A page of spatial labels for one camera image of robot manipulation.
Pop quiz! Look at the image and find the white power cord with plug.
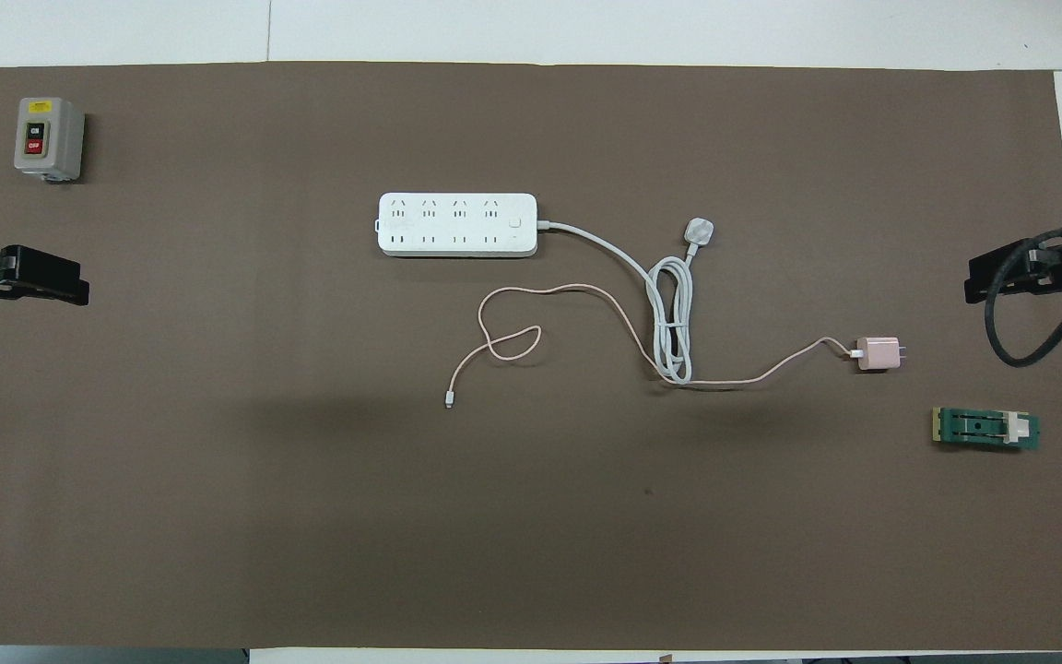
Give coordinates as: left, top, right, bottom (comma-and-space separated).
537, 217, 716, 385

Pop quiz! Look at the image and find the pink charging cable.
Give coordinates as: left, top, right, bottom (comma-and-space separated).
444, 282, 860, 409

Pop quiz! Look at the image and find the white power strip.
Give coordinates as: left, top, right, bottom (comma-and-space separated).
376, 192, 538, 258

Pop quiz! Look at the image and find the grey on-off switch box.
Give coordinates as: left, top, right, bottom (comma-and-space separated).
14, 97, 86, 183

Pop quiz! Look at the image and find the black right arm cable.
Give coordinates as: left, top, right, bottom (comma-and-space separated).
985, 226, 1062, 368

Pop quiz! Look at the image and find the brown table mat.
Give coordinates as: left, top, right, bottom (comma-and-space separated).
0, 61, 1062, 649

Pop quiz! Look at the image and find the green knife switch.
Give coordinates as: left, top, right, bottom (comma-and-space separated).
932, 406, 1042, 453

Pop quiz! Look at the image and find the pink charger block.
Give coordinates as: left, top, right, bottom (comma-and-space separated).
854, 336, 906, 372

